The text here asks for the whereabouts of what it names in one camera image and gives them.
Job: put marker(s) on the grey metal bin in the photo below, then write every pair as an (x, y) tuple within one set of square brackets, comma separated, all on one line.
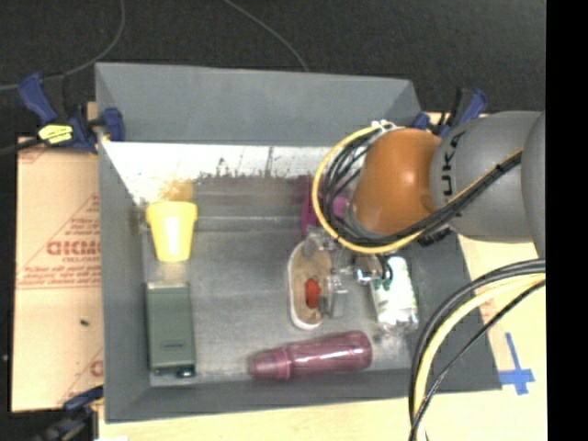
[(239, 108)]

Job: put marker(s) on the yellow plastic cup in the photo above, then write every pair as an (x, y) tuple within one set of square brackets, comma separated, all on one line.
[(172, 232)]

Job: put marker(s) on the purple plastic bottle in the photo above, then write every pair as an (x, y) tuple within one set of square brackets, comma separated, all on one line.
[(317, 354)]

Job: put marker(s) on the dark green flat block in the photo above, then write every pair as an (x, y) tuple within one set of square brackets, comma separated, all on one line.
[(170, 324)]

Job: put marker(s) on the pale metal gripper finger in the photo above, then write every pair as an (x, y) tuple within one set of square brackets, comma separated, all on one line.
[(325, 302), (339, 299)]

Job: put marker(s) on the magenta plastic object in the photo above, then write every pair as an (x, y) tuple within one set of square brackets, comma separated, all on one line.
[(310, 216)]

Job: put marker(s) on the brown cardboard board red print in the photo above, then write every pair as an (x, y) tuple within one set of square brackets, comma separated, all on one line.
[(55, 228)]

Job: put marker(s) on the small red object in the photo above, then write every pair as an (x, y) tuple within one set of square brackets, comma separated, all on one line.
[(312, 291)]

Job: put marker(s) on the tan oval dish white rim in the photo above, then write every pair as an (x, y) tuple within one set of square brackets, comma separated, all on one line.
[(301, 269)]

